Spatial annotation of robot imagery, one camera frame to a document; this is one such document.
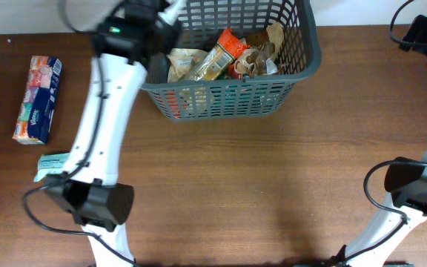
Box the beige paper pouch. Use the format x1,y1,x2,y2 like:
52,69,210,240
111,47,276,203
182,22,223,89
166,47,216,114

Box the orange pasta package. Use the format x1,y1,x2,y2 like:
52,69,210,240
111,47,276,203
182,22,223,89
163,28,251,119

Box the green Nescafe coffee bag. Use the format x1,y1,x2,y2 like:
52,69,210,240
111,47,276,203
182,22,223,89
218,65,249,105

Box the beige chocolate snack bag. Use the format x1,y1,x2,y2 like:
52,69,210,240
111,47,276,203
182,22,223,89
232,22,285,78

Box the blue Kleenex tissue pack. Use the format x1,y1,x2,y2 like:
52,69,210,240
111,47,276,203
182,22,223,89
13,56,63,145

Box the teal wet wipes pack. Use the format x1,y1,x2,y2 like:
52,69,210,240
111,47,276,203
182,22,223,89
33,153,69,182

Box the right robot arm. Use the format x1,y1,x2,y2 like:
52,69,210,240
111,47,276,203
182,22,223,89
328,15,427,266

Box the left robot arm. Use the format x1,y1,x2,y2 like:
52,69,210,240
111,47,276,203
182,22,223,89
43,0,185,266

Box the grey plastic basket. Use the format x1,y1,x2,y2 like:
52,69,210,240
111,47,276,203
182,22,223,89
142,0,322,122

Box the right black cable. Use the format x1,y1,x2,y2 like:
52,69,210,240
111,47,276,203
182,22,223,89
341,0,427,260

